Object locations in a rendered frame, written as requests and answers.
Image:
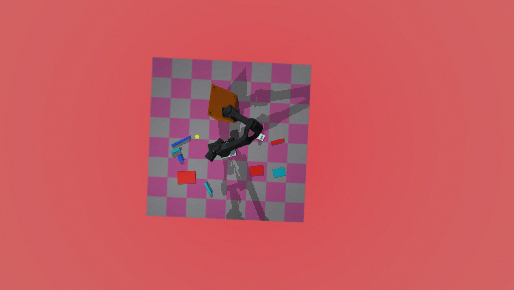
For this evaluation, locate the teal flat square tile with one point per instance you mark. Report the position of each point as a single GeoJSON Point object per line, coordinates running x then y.
{"type": "Point", "coordinates": [279, 172]}

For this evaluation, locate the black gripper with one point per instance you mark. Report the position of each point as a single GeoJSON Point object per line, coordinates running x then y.
{"type": "Point", "coordinates": [211, 144]}

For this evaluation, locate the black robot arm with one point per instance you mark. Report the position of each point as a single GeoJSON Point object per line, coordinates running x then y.
{"type": "Point", "coordinates": [224, 149]}

